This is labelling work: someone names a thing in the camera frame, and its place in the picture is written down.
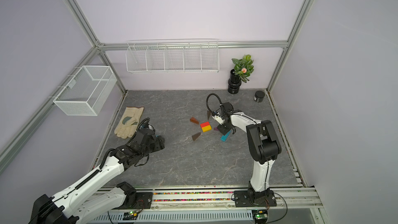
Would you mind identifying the teal block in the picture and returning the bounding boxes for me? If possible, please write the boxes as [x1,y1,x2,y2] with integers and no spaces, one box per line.
[220,130,232,142]

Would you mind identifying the yellow rectangular block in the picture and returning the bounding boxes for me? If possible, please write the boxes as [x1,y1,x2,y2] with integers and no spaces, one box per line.
[202,125,212,132]

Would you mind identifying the red rectangular block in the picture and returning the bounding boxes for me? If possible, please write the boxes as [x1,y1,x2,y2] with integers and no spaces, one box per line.
[200,121,210,128]

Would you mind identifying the dark brown wedge block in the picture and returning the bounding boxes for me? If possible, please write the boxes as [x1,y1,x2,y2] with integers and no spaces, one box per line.
[191,132,201,141]

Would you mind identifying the reddish brown wedge block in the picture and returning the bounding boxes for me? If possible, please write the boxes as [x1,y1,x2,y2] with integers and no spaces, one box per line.
[190,117,199,124]

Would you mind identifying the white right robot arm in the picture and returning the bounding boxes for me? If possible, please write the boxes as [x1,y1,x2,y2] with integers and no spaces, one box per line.
[206,93,282,207]

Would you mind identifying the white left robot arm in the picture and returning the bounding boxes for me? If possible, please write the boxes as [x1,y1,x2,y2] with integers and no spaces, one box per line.
[30,118,165,224]

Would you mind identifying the yellow work glove green patches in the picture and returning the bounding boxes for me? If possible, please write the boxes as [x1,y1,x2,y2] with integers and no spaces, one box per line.
[114,107,144,139]

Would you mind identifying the small black cylinder can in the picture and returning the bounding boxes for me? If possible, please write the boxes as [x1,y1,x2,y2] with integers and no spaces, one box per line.
[254,90,265,103]

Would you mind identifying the potted green plant black vase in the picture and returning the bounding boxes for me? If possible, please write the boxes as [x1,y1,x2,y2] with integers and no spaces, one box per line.
[228,55,255,94]

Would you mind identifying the square white wire basket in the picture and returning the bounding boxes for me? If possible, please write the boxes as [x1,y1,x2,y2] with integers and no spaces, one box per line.
[53,65,117,116]

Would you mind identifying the long white wire basket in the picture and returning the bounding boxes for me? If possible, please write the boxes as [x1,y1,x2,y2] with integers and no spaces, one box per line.
[125,39,220,73]

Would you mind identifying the white vented cable duct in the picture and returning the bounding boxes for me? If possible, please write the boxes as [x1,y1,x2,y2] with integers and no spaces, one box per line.
[90,210,254,224]

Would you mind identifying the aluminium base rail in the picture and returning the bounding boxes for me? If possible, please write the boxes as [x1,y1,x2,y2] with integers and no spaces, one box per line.
[57,185,324,215]

